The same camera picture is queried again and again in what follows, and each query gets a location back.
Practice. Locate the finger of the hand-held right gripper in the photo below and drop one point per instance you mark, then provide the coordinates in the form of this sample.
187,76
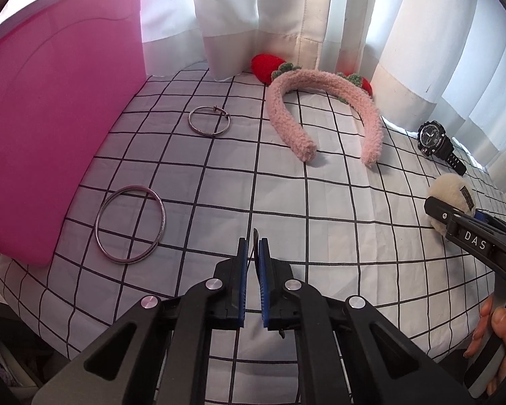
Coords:
438,210
491,224

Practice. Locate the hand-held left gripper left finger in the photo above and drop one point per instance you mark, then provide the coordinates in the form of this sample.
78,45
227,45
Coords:
238,278

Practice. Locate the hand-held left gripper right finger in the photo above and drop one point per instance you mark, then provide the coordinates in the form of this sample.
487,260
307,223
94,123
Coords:
265,278

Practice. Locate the cream fluffy puff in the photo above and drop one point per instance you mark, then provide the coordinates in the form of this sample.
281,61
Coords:
445,192

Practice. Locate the thin black hair clip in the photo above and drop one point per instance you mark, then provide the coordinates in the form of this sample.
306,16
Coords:
255,242

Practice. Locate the person's right hand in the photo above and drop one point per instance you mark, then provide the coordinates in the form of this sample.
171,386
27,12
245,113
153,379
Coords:
505,333

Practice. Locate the black wristwatch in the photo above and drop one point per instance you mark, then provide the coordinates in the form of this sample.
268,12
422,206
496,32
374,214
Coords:
433,137

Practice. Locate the white black-grid cloth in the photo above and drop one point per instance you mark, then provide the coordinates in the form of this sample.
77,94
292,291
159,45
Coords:
278,202

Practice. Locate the large silver bangle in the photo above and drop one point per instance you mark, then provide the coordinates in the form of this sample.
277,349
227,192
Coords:
162,219

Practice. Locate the small silver open bangle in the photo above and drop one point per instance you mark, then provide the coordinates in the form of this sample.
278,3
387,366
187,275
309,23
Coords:
227,124

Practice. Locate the pink fluffy strawberry headband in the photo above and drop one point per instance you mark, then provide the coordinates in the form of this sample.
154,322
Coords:
284,122

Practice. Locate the white curtain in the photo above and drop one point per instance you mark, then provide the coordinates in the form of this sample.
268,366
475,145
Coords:
362,21

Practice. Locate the pink plastic storage box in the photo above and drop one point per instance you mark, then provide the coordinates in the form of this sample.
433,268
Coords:
50,114

